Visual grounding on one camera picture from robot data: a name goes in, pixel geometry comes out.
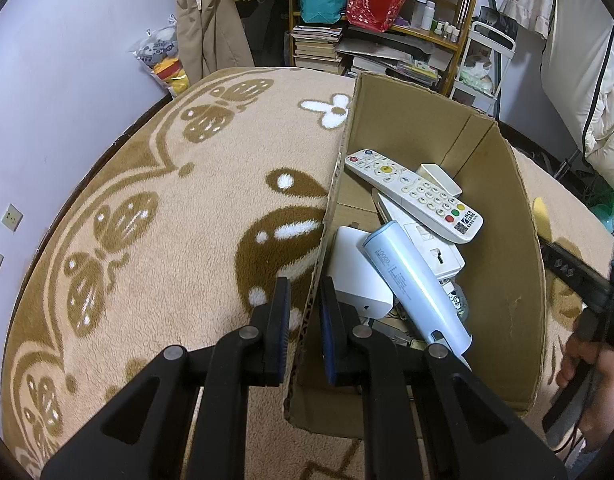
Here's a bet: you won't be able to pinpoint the dark hanging bag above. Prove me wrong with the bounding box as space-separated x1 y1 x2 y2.
227 0 288 67

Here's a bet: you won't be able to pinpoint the white wall switch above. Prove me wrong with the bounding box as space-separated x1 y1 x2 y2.
371 187 466 279

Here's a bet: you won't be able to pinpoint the green tissue packs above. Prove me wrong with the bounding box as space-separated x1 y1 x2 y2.
459 67 496 97

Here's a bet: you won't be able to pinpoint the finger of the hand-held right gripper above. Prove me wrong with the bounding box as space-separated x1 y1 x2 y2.
541 240 614 307

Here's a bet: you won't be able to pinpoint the light blue tube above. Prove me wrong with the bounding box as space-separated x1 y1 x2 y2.
362 221 474 361

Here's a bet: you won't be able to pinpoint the beige coat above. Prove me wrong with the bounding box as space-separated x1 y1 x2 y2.
174 0 256 79

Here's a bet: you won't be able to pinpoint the white rectangular power bank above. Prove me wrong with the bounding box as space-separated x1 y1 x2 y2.
329 226 395 319

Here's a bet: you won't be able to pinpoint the person's right hand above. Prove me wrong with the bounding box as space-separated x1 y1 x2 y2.
557 329 614 442

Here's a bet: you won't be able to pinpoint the bag of plush toys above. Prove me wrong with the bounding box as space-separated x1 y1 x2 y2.
128 22 192 99

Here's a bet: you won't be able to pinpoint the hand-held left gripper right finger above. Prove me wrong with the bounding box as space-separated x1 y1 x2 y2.
319 275 568 480

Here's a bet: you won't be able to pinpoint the white remote control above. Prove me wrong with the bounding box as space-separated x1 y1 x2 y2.
344 148 485 245

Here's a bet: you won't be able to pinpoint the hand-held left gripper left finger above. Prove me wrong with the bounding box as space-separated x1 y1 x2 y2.
41 276 292 480

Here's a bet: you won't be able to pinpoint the teal watering can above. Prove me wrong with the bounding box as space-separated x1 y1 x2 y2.
589 200 614 234

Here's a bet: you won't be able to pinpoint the cream charger adapter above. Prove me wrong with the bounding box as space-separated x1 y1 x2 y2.
416 163 462 199

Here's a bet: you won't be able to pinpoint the messy pile of books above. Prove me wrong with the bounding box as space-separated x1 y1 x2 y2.
337 30 456 89

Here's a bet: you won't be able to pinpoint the white rolling cart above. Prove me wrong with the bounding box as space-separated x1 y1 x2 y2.
449 6 518 117

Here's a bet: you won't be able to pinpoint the neat stack of books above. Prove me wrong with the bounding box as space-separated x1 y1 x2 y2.
291 25 346 75

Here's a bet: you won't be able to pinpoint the cartoon print earbud case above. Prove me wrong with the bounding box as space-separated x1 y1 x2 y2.
439 280 470 322

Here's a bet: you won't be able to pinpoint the brown cardboard box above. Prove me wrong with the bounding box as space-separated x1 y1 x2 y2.
283 71 548 440

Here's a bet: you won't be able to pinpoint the wooden shelf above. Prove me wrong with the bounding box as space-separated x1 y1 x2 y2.
287 0 488 95

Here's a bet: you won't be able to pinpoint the beige flower pattern blanket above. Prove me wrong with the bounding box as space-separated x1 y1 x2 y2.
0 67 614 480

